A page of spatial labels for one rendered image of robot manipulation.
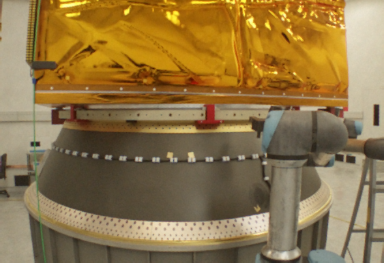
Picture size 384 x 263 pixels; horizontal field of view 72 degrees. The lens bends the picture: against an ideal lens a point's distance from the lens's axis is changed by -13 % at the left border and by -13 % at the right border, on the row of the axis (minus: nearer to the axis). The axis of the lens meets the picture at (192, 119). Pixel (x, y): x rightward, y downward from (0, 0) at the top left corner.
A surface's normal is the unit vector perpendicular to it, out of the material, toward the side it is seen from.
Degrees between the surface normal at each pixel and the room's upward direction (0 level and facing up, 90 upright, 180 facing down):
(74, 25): 95
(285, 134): 88
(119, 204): 62
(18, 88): 90
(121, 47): 92
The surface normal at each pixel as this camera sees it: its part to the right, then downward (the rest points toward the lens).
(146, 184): -0.10, -0.44
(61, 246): -0.51, 0.02
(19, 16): 0.43, 0.03
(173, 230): 0.01, -0.71
